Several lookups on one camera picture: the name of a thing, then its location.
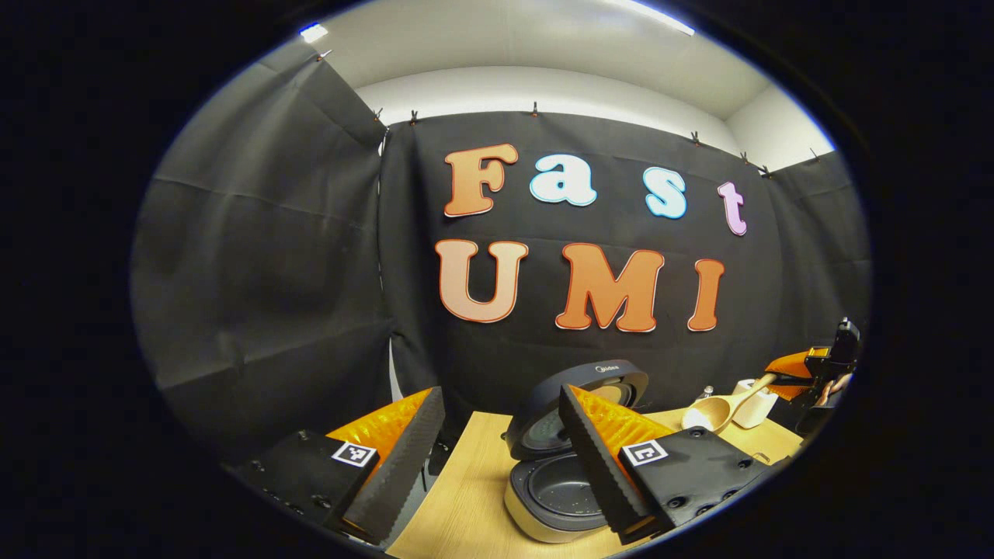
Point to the ceiling light panel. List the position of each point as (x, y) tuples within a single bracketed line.
[(314, 32)]

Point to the black rice cooker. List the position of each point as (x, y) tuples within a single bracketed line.
[(551, 497)]

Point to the black backdrop cloth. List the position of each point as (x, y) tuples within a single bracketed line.
[(272, 272)]

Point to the wooden spoon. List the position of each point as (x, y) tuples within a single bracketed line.
[(710, 415)]

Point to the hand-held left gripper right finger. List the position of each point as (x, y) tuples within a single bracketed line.
[(594, 466)]

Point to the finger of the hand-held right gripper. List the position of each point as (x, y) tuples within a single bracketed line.
[(790, 366)]

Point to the row of black cloth clips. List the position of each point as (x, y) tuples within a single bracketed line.
[(534, 108)]

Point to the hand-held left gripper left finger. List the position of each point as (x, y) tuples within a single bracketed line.
[(404, 466)]

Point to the white toaster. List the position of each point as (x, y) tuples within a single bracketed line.
[(753, 415)]

